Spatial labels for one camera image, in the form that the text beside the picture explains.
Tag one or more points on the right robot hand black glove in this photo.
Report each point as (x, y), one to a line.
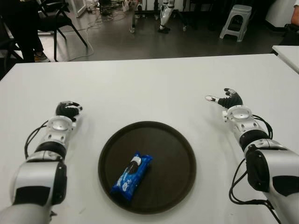
(231, 100)

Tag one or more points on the left robot hand black glove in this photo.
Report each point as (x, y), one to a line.
(65, 109)

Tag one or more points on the blue Oreo cookie packet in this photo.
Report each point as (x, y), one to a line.
(130, 177)

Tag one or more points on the left robot arm silver black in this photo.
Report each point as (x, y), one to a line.
(39, 172)

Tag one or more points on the right robot arm silver black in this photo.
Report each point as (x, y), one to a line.
(268, 168)

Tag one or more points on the white neighbouring table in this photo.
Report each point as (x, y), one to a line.
(288, 56)

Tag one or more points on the black metal-legged chair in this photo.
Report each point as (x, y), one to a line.
(58, 22)

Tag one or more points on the black padded chair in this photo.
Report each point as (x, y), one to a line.
(290, 35)

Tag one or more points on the round dark brown tray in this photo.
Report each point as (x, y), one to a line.
(168, 163)

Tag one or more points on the person in black trousers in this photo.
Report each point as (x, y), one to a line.
(25, 28)

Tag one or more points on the grey plastic stool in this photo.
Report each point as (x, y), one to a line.
(240, 9)

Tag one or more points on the white framed panel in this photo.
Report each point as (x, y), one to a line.
(80, 8)

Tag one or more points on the person in white shirt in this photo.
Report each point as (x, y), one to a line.
(295, 16)

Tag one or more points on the white humanoid robot leg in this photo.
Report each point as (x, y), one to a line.
(164, 16)

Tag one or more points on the small white bag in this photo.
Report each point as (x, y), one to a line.
(126, 5)

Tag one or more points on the black wheeled metal frame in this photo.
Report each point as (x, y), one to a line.
(133, 21)

